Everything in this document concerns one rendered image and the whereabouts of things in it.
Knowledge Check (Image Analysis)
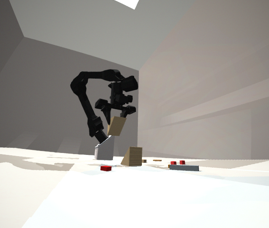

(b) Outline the grey long bar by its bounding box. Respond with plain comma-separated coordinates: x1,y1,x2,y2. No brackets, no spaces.
169,164,199,171

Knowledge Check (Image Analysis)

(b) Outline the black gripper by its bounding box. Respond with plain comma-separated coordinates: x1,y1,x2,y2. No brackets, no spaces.
95,91,136,125

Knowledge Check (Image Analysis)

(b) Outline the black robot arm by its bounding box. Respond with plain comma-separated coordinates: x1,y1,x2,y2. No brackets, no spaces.
70,69,138,144

